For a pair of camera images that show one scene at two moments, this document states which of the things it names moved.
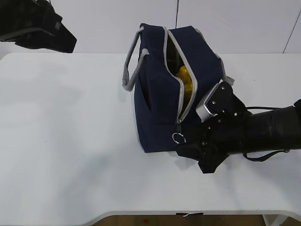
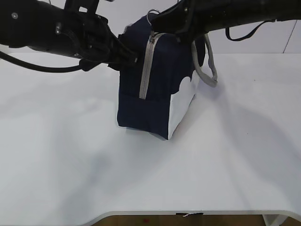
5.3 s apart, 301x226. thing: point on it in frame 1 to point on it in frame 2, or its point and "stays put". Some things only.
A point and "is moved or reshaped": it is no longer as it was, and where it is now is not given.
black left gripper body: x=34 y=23 to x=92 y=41
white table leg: x=274 y=220 stays put
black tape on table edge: x=194 y=213 stays put
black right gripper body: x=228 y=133 to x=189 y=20
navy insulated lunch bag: x=164 y=119 is moved or reshaped
